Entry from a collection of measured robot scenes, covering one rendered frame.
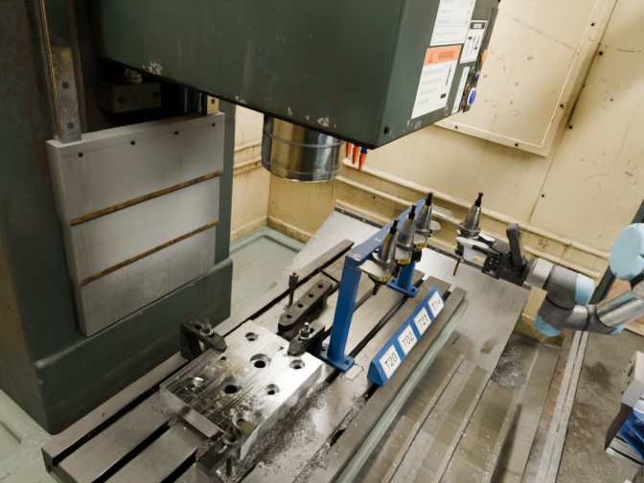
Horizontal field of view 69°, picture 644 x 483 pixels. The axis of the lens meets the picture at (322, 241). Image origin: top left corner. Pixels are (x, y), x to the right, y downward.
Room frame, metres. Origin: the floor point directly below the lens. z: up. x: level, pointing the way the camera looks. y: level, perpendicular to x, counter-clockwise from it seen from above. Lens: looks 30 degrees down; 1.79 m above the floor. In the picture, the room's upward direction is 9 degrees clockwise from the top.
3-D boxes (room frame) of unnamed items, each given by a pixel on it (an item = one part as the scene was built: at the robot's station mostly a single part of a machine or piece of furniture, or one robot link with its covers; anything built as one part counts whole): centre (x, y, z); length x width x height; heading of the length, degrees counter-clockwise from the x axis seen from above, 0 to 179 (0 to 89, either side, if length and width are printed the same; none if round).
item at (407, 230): (1.07, -0.21, 1.26); 0.04 x 0.04 x 0.07
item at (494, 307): (1.44, -0.25, 0.75); 0.89 x 0.70 x 0.26; 61
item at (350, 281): (0.95, -0.08, 1.05); 0.10 x 0.05 x 0.30; 61
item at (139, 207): (1.09, 0.45, 1.16); 0.48 x 0.05 x 0.51; 151
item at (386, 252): (0.97, -0.16, 1.26); 0.04 x 0.04 x 0.07
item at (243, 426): (0.57, 0.11, 0.97); 0.13 x 0.03 x 0.15; 151
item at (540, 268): (1.11, -0.59, 1.17); 0.08 x 0.05 x 0.08; 151
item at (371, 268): (0.92, -0.13, 1.21); 0.07 x 0.05 x 0.01; 61
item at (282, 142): (0.87, 0.06, 1.51); 0.16 x 0.16 x 0.12
